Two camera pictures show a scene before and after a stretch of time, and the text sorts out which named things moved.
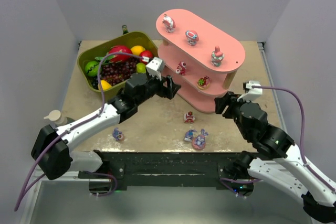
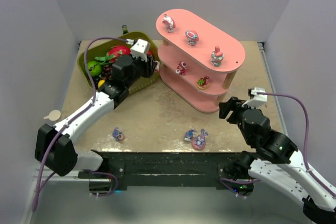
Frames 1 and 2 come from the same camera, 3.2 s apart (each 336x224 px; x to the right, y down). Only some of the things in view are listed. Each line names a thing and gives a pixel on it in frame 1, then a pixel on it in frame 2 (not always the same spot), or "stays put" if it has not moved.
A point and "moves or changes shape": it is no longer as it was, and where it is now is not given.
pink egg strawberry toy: x=203 y=83 stays put
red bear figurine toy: x=189 y=117 moves or changes shape
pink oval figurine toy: x=192 y=38 stays put
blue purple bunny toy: x=189 y=135 stays put
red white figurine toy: x=181 y=67 stays put
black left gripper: x=163 y=89 -> x=149 y=65
